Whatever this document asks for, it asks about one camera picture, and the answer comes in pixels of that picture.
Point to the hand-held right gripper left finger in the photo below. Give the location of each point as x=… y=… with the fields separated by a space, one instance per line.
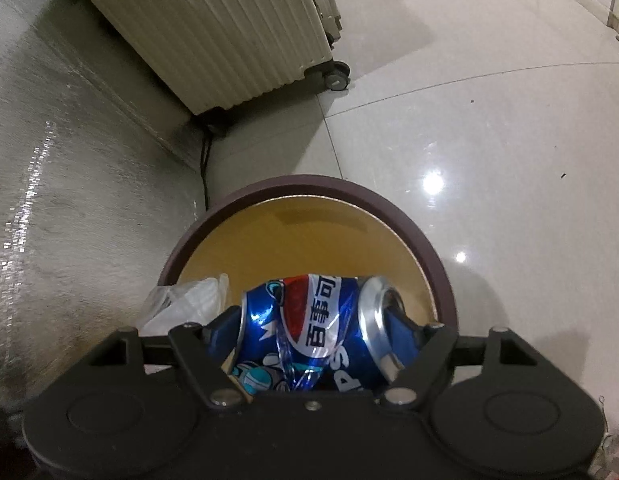
x=222 y=329

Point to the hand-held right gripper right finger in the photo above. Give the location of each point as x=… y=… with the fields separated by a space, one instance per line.
x=409 y=332

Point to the crushed blue soda can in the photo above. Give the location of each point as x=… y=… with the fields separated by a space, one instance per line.
x=309 y=330

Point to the yellow bin with brown rim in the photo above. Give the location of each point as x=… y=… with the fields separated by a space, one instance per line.
x=314 y=240

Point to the clear white plastic bag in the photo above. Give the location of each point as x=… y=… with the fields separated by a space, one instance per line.
x=189 y=305

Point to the grey bed base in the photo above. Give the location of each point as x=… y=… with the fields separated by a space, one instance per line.
x=89 y=210

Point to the white red fabric item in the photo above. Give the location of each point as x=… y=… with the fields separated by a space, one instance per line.
x=614 y=450

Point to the cream ribbed suitcase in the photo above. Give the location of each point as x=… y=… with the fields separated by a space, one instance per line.
x=214 y=35

